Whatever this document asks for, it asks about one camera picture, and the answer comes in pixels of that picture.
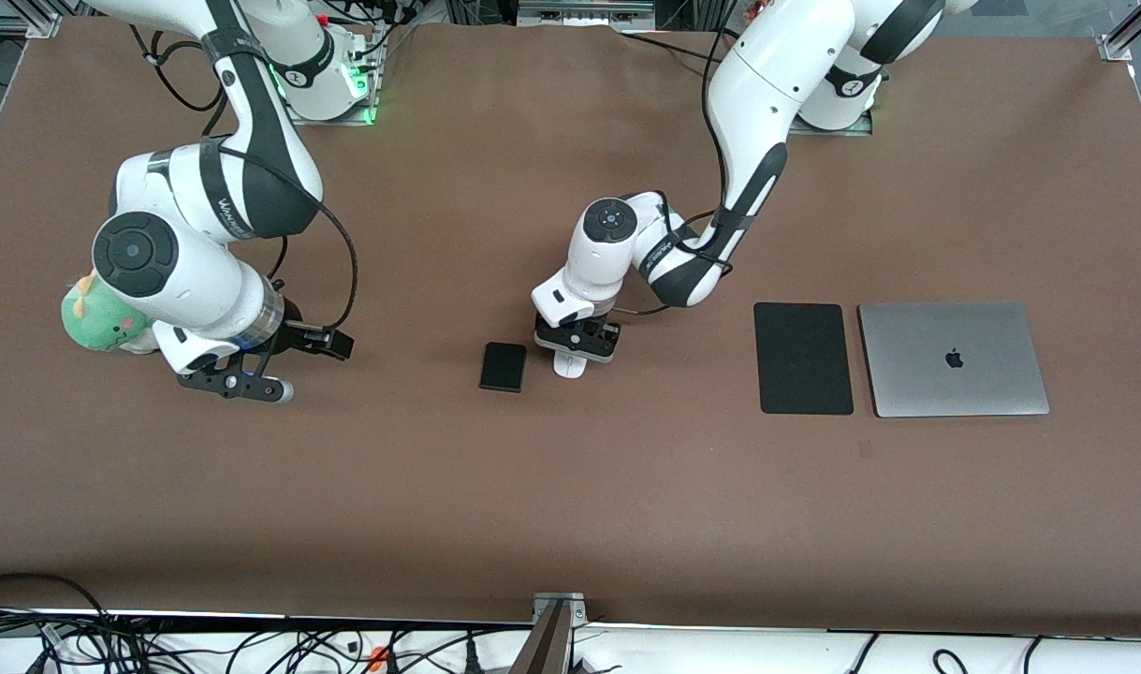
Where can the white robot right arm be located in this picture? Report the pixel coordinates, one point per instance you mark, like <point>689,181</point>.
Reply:
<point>186,271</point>

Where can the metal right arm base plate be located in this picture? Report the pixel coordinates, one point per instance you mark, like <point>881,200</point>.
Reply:
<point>345,119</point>

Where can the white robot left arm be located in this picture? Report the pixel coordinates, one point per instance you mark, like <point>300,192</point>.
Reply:
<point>767,84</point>

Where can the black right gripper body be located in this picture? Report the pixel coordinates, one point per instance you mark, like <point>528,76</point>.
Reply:
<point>292,324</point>

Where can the green dinosaur plush toy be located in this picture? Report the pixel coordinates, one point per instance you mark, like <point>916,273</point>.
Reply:
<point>97,323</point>

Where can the white computer mouse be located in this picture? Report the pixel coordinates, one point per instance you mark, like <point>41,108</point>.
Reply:
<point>570,369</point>

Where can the black phone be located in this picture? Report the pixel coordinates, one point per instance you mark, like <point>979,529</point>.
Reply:
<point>503,367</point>

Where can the aluminium frame profile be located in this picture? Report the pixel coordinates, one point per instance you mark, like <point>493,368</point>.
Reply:
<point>1132,33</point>
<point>32,19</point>

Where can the black mouse pad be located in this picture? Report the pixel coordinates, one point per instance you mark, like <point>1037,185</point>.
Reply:
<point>804,358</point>

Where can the grey closed laptop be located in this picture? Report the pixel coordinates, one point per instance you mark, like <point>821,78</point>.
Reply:
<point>954,360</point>

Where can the aluminium camera post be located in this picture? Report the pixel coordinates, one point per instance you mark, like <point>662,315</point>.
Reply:
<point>549,637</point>

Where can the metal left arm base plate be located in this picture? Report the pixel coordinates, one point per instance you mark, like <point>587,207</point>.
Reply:
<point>841,132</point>

